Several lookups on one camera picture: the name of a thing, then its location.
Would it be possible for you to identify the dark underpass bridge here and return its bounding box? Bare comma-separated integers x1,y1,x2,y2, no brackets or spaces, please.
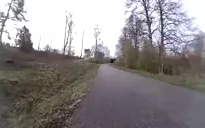
109,58,118,64

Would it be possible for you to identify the row of thin bare trees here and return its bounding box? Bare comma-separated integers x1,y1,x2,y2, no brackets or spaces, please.
0,0,112,64

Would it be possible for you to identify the grey asphalt path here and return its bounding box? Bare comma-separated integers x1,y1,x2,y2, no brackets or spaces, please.
70,63,205,128

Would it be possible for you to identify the grassy leaf-strewn slope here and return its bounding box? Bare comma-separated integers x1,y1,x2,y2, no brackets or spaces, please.
0,39,101,128

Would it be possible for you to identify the grass verge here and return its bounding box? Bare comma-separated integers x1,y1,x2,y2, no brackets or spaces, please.
110,63,205,95

